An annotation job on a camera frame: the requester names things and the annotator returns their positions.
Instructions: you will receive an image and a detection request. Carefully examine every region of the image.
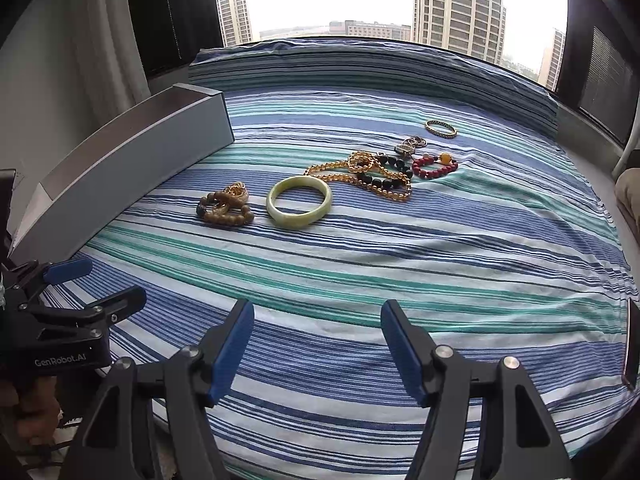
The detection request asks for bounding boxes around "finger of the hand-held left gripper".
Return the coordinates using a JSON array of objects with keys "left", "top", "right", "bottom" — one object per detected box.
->
[
  {"left": 27, "top": 286, "right": 148, "bottom": 333},
  {"left": 0, "top": 257, "right": 94, "bottom": 293}
]

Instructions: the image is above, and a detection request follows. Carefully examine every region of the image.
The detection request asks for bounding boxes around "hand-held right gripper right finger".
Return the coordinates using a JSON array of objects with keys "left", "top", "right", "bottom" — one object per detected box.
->
[{"left": 380, "top": 299, "right": 576, "bottom": 480}]

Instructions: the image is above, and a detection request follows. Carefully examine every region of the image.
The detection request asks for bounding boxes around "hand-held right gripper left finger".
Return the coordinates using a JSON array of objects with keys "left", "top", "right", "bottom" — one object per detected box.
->
[{"left": 60, "top": 299, "right": 256, "bottom": 480}]

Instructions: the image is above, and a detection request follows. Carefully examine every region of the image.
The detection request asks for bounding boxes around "red bead bracelet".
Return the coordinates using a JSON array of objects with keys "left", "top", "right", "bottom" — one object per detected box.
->
[{"left": 411, "top": 151, "right": 460, "bottom": 179}]

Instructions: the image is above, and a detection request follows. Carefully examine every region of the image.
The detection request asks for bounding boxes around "person's left hand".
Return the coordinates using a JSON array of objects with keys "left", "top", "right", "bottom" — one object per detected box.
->
[{"left": 0, "top": 374, "right": 65, "bottom": 443}]

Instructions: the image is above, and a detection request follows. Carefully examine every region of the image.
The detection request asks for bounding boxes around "striped bed sheet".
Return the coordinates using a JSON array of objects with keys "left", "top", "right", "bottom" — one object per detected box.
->
[{"left": 10, "top": 37, "right": 640, "bottom": 480}]

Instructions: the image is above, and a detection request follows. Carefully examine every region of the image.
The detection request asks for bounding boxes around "long grey box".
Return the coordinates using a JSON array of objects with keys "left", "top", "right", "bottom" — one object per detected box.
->
[{"left": 10, "top": 82, "right": 236, "bottom": 261}]

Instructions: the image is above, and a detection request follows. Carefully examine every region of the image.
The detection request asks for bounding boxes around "pale green jade bangle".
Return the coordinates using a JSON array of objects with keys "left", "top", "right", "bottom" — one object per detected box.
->
[{"left": 265, "top": 176, "right": 334, "bottom": 231}]

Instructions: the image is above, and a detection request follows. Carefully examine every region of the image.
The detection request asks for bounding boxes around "silver metal keyring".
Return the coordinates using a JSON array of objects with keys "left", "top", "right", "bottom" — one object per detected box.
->
[{"left": 393, "top": 135, "right": 430, "bottom": 157}]

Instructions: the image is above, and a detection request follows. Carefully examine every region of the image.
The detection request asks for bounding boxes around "gold and black bangle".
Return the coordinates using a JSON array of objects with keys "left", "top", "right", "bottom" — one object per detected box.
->
[{"left": 425, "top": 119, "right": 458, "bottom": 138}]

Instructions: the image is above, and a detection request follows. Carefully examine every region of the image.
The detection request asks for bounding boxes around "beige patterned cushion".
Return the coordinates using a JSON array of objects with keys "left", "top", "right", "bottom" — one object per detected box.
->
[{"left": 614, "top": 167, "right": 640, "bottom": 241}]

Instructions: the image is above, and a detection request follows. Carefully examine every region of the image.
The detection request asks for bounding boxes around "white pipe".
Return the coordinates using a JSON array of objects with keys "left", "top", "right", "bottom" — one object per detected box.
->
[{"left": 612, "top": 110, "right": 640, "bottom": 181}]

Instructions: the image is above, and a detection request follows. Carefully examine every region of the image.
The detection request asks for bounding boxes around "slim apartment building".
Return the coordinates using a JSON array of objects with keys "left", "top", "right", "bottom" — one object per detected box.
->
[{"left": 216, "top": 0, "right": 256, "bottom": 47}]

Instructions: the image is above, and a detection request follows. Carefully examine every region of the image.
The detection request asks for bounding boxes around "low wide building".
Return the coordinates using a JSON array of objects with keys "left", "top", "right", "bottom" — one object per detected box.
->
[{"left": 330, "top": 20, "right": 413, "bottom": 41}]

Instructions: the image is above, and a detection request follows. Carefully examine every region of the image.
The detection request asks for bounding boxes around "tall apartment building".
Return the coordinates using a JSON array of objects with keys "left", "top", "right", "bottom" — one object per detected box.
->
[{"left": 412, "top": 0, "right": 508, "bottom": 66}]

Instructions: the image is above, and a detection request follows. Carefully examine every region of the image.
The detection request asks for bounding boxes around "brown wooden bead bracelet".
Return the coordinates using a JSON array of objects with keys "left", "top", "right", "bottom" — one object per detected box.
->
[{"left": 196, "top": 189, "right": 256, "bottom": 228}]

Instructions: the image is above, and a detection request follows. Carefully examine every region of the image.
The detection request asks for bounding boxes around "gold chain bracelet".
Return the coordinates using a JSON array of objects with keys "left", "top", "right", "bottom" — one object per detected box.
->
[{"left": 215, "top": 183, "right": 249, "bottom": 206}]

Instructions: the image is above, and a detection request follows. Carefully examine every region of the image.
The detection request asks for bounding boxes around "black bead bracelet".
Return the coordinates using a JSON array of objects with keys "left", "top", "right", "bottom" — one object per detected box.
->
[{"left": 357, "top": 154, "right": 412, "bottom": 188}]

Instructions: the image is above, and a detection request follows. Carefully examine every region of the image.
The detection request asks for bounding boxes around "amber bead necklace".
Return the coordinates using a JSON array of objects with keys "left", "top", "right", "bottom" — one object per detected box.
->
[{"left": 305, "top": 151, "right": 413, "bottom": 203}]

